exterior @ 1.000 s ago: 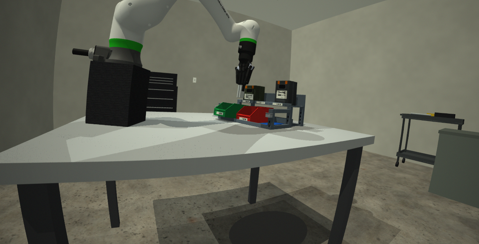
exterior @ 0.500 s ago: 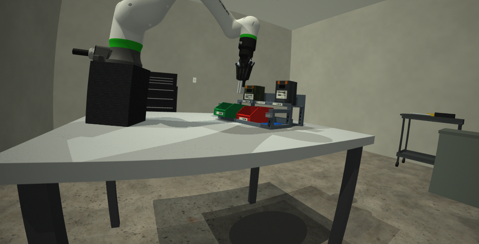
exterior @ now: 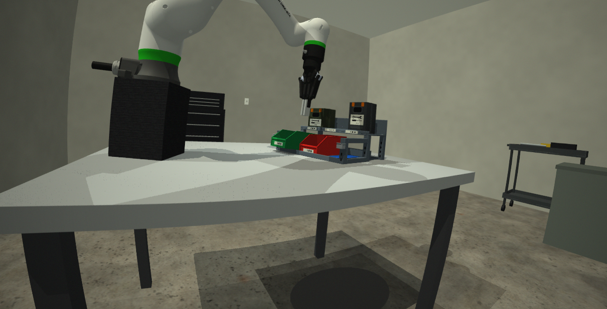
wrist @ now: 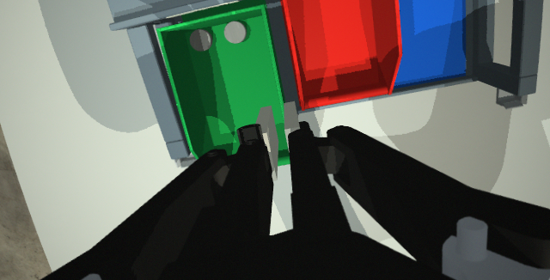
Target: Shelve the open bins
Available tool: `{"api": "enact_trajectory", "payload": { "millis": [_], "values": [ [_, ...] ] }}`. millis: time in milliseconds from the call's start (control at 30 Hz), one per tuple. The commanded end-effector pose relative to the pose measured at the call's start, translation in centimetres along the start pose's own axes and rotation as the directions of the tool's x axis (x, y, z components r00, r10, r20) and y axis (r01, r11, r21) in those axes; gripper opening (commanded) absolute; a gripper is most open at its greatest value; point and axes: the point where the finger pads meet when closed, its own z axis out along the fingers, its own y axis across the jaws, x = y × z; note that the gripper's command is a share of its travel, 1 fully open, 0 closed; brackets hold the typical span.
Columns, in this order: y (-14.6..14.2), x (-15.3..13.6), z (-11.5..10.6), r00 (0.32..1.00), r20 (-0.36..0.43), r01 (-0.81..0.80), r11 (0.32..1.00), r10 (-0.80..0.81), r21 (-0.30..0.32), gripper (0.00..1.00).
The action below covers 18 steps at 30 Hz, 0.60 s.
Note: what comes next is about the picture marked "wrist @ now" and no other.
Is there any red bin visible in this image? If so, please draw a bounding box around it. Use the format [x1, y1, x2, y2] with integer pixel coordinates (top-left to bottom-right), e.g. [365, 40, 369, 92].
[281, 0, 402, 108]

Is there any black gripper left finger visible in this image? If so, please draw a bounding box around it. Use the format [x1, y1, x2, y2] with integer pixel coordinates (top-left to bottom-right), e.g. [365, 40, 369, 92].
[40, 106, 278, 280]

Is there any grey round disc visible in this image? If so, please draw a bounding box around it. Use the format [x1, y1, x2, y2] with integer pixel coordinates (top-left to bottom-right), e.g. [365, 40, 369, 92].
[224, 21, 247, 44]
[190, 29, 213, 52]

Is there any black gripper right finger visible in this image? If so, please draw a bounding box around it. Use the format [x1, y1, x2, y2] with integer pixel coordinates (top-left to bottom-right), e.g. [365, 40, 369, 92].
[284, 101, 550, 280]

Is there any green bin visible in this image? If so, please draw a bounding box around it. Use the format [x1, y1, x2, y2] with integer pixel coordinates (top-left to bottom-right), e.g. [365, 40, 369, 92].
[156, 4, 290, 166]

